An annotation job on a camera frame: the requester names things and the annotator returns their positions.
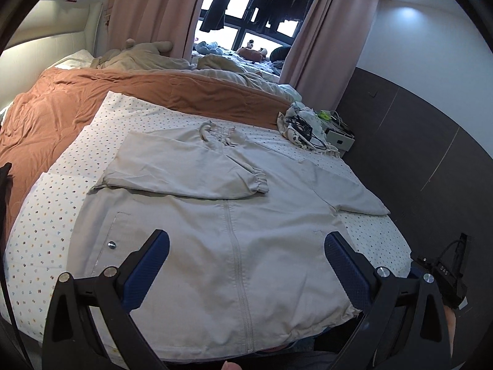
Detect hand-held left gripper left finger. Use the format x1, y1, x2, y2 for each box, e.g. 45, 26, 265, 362
42, 229, 170, 370

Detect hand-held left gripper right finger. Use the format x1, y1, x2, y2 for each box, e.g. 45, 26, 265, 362
324, 231, 453, 370

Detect beige zip jacket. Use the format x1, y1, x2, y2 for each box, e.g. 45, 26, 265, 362
71, 120, 391, 360

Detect person's right forearm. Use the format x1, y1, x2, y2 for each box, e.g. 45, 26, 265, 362
442, 305, 460, 368

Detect white floral bed sheet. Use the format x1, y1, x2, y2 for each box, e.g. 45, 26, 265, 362
0, 90, 413, 370

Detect grey open box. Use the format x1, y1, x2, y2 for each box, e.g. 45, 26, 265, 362
325, 128, 356, 152

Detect brown duvet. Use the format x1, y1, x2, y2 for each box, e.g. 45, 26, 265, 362
0, 67, 295, 241

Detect grey quilt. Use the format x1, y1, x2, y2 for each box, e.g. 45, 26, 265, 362
192, 53, 303, 101

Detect blue plush toy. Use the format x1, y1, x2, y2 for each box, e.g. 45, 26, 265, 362
194, 40, 225, 57

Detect dark cushion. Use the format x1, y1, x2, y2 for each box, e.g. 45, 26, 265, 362
270, 45, 294, 63

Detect brown plush toy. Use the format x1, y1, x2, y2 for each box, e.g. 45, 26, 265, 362
236, 40, 269, 62

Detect white headboard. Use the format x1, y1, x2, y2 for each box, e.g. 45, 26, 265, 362
0, 0, 104, 59

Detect printed cloth with black cables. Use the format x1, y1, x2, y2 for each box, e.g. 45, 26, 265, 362
277, 101, 343, 158

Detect black window frame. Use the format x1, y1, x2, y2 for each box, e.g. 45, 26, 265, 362
193, 11, 301, 52

